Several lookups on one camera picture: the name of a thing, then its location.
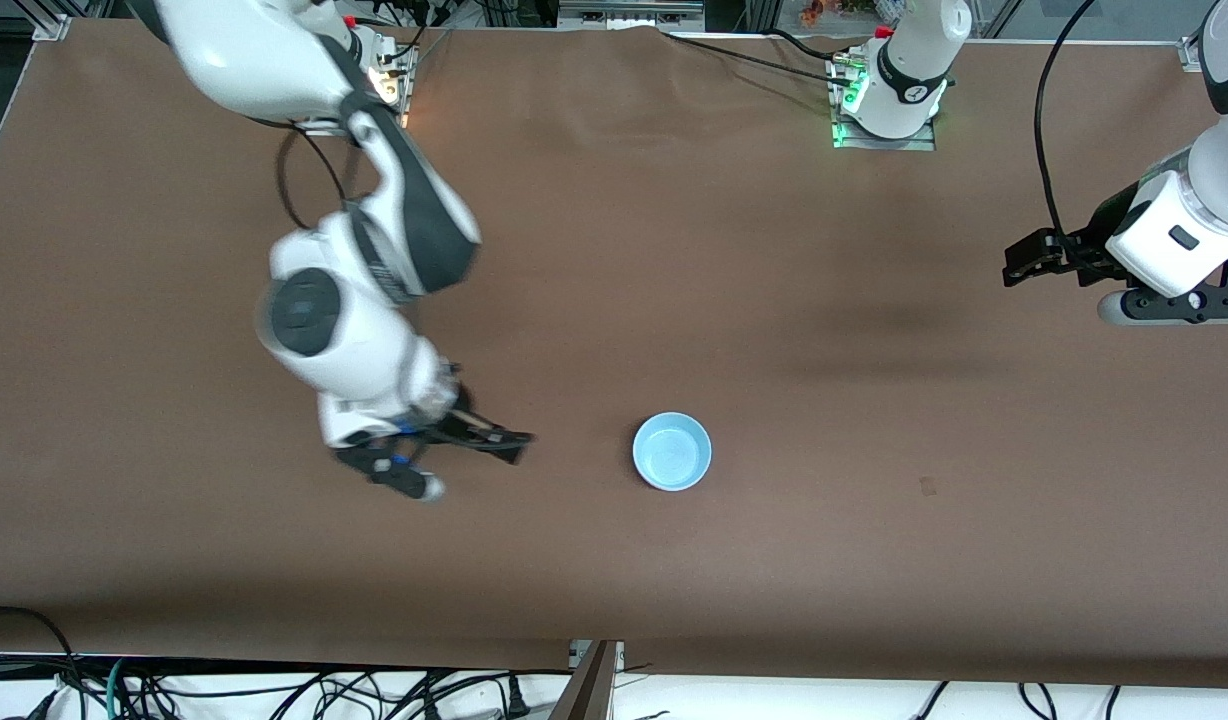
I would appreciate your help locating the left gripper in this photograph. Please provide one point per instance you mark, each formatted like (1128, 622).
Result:
(1090, 247)

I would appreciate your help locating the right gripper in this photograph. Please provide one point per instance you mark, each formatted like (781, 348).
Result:
(455, 425)

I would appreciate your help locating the blue bowl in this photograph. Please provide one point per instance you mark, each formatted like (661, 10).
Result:
(672, 452)

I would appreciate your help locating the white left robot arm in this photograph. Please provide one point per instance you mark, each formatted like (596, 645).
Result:
(914, 60)

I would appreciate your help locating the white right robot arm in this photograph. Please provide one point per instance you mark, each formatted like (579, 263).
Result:
(234, 50)

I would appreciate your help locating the black power plug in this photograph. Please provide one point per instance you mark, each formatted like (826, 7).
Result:
(517, 700)

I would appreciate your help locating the brown table cover sheet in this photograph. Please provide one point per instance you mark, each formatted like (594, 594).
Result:
(674, 250)

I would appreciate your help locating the brown wooden beam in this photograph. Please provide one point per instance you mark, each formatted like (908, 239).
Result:
(589, 690)

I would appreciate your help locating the orange small object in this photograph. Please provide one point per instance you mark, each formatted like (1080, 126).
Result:
(834, 10)

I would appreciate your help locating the silver equipment box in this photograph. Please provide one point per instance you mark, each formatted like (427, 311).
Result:
(629, 12)

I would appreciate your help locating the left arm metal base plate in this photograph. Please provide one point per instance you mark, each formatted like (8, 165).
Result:
(884, 144)

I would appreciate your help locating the aluminium corner bracket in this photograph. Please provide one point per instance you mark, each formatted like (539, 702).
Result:
(52, 27)

